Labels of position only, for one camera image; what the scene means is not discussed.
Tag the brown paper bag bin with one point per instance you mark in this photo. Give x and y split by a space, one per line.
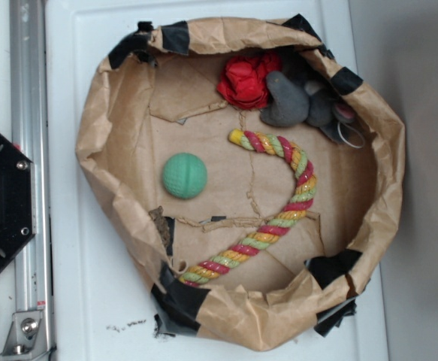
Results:
154 96

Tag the green textured ball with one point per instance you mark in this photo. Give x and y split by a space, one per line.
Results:
184 176

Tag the red crumpled paper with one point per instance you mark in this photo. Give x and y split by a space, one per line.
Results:
243 80

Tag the grey plush mouse toy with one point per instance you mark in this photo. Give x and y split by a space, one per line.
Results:
332 116

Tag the white tray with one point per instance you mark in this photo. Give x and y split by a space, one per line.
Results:
103 309

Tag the multicoloured twisted rope toy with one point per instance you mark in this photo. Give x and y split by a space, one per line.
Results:
275 228

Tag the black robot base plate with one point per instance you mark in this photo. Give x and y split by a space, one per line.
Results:
16 205

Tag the aluminium extrusion rail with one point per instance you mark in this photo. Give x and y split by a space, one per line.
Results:
33 264

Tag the metal corner bracket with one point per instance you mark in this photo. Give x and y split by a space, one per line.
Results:
26 339

